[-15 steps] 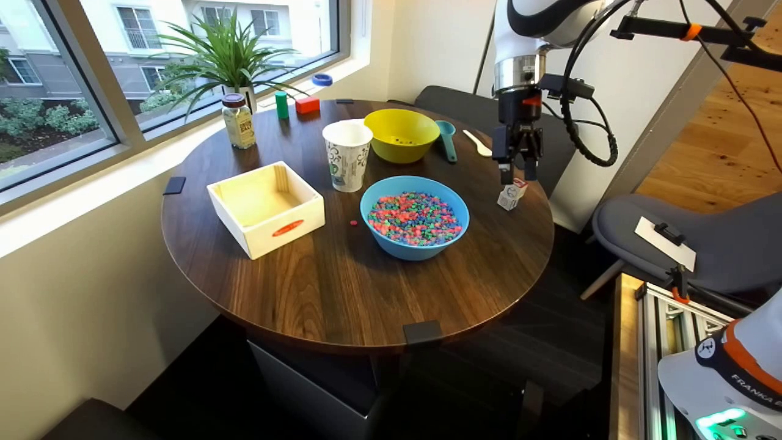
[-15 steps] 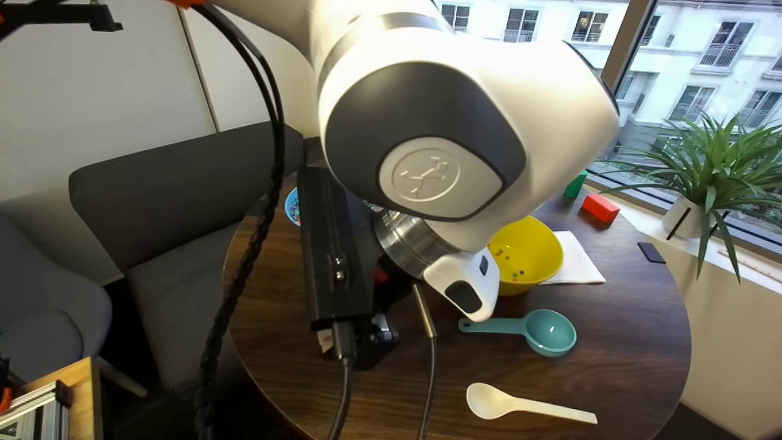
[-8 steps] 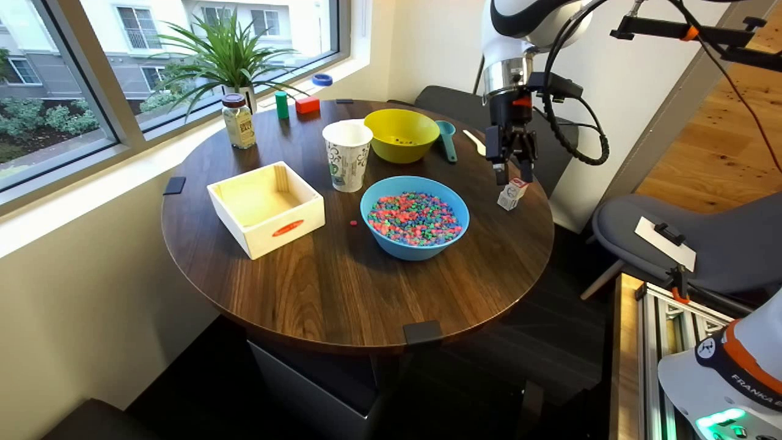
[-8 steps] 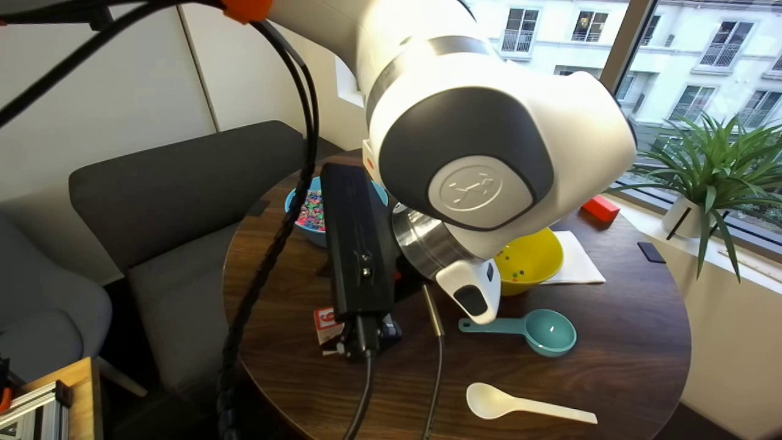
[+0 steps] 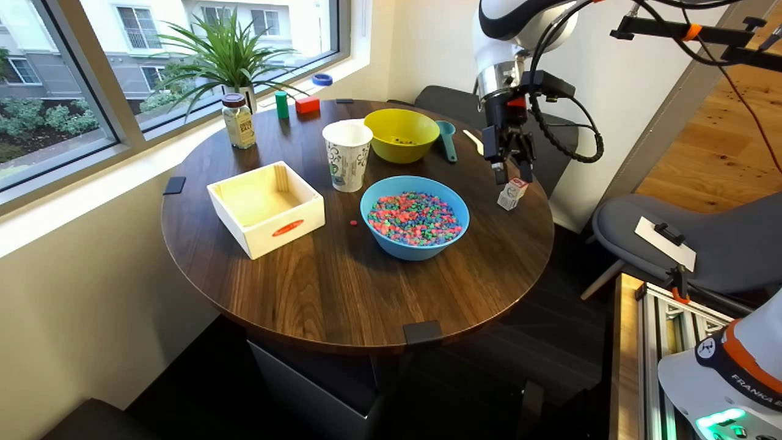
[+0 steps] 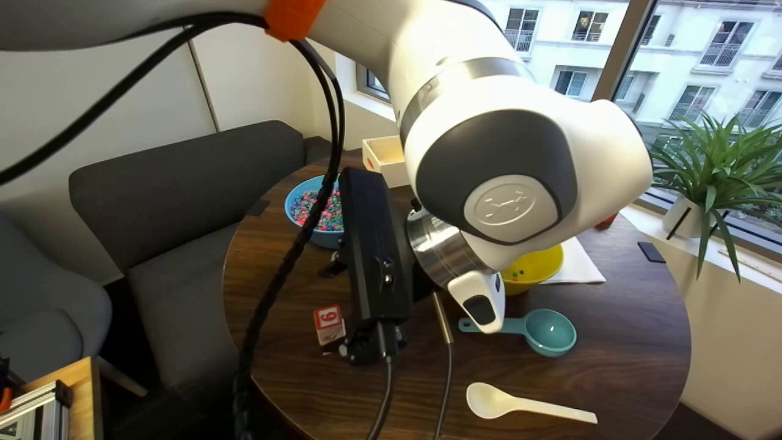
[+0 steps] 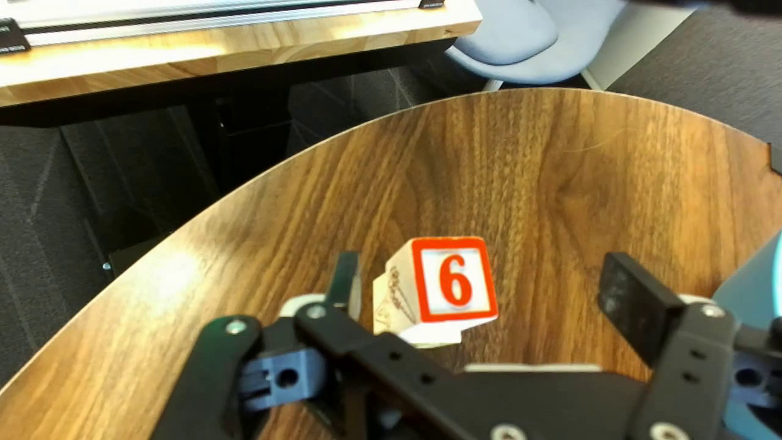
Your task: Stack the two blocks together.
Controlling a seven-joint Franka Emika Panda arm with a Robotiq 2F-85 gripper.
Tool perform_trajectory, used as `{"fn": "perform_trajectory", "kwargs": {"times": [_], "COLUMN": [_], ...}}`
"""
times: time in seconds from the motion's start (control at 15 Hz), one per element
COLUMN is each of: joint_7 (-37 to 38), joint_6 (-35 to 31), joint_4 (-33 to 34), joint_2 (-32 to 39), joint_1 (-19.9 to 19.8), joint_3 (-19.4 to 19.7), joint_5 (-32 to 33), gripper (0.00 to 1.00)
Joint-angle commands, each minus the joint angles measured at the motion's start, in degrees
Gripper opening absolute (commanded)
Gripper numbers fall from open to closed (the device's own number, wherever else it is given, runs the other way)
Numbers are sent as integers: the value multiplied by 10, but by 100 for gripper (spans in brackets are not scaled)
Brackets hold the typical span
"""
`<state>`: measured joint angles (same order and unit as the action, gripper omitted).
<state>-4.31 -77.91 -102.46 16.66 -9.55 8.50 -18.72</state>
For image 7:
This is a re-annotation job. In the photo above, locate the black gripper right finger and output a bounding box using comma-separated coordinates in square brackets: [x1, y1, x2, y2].
[597, 250, 782, 440]

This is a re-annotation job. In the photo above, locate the light blue chair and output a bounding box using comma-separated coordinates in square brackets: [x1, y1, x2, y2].
[445, 0, 630, 91]

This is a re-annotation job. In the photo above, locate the wooden block red six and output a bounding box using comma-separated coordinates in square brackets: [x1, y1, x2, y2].
[384, 236, 501, 328]

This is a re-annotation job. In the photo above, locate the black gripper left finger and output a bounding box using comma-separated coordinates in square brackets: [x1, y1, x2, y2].
[149, 250, 363, 440]

